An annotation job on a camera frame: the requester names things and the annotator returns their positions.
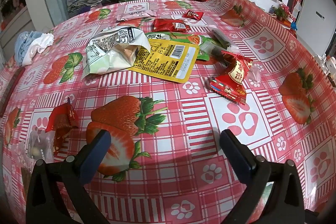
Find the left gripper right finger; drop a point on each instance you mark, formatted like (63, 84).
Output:
(285, 202)

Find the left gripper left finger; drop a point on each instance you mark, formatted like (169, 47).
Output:
(44, 201)

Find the red wrapper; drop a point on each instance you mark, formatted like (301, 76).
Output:
(62, 121)

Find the red candy packet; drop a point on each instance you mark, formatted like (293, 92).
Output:
(230, 83)

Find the blue white cloth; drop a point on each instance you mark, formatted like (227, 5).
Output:
(28, 44)

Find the crumpled white green bag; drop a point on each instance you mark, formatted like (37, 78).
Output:
(113, 49)

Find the dark clear snack packet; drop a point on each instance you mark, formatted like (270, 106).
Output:
(223, 42)

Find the strawberry pattern tablecloth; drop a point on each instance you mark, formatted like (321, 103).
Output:
(166, 165)

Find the yellow snack packet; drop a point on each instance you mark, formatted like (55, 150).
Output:
(167, 60)

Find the green snack packet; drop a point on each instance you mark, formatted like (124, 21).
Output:
(203, 57)

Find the small red sachet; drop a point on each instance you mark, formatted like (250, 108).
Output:
(194, 15)

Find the red flat snack packet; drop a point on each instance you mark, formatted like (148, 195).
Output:
(170, 25)

